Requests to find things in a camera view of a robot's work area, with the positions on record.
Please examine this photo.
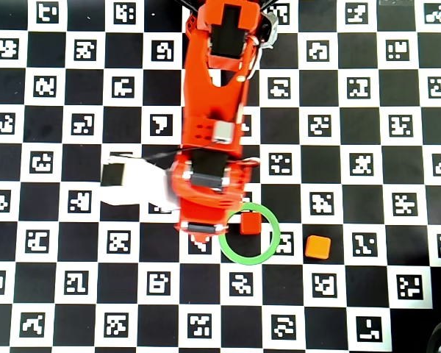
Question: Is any green ring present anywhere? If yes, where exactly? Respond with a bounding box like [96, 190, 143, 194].
[218, 202, 282, 265]

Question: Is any white mounted wrist camera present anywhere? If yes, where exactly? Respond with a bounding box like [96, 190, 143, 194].
[101, 154, 181, 213]

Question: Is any red robot base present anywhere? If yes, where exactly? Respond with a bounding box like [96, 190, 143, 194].
[183, 0, 280, 51]

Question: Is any red cube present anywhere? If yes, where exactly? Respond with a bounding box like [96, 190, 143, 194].
[239, 211, 262, 235]

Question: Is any orange cube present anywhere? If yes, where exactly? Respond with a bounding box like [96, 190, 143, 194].
[304, 235, 332, 260]

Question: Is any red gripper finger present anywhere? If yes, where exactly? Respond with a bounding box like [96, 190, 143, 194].
[190, 233, 211, 248]

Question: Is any checkerboard marker mat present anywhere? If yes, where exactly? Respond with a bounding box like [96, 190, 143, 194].
[0, 0, 441, 350]

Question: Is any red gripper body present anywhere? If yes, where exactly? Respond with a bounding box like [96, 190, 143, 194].
[171, 150, 260, 236]

